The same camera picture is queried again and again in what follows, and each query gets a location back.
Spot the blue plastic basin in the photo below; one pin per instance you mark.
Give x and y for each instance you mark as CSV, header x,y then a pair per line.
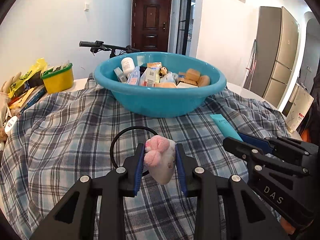
x,y
160,102

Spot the gold wrapped box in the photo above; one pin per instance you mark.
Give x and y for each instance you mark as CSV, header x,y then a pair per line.
x,y
183,79

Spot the person's right hand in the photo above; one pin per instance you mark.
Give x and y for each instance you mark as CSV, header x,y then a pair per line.
x,y
287,226

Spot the brown doll figurine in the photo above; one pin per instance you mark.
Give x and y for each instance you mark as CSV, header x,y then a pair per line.
x,y
163,72

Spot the blue plaid cloth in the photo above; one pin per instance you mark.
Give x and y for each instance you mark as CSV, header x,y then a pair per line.
x,y
68,135

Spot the light blue hand cream tube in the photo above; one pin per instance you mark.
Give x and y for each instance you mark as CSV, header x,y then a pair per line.
x,y
134,77

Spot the teal cosmetic tube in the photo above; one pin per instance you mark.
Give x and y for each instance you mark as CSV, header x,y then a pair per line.
x,y
225,127

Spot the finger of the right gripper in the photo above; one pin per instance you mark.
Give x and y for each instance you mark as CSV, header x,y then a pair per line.
x,y
281,145
254,155

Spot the yellow box green lid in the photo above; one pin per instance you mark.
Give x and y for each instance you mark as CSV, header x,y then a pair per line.
x,y
58,78

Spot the orange blue medicine box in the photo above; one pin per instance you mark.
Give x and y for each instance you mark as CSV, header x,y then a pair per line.
x,y
154,65

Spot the beige refrigerator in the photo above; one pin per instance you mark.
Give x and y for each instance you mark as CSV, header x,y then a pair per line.
x,y
277,42

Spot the peach flat box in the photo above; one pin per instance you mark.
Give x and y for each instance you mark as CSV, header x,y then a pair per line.
x,y
165,85

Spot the yellow plastic bag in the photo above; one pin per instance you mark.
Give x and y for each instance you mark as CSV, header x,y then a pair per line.
x,y
31,79

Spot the black framed glass door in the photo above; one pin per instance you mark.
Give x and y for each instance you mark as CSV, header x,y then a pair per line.
x,y
185,27

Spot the grey blue small box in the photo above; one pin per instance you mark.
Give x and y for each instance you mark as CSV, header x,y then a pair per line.
x,y
120,75

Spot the light blue tissue pack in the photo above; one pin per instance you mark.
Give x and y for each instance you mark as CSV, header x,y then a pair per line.
x,y
170,77

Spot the stack of books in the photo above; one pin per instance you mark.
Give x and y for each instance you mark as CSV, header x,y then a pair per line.
x,y
27,100

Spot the white lotion bottle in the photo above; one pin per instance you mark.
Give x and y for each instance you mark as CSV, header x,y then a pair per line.
x,y
128,66

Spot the white small box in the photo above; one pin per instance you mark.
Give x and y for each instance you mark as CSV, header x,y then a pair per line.
x,y
185,85

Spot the white paper bag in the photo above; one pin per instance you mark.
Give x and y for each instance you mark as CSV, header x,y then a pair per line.
x,y
299,102

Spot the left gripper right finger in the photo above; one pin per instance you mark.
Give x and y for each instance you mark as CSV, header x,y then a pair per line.
x,y
246,216

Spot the white light switch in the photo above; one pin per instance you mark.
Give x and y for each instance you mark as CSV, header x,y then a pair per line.
x,y
86,7

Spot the white barcode box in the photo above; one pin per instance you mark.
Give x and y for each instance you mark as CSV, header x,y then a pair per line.
x,y
150,77

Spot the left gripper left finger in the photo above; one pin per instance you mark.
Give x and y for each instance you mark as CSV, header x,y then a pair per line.
x,y
73,217

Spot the dark brown door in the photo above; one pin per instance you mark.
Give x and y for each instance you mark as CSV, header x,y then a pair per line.
x,y
150,25

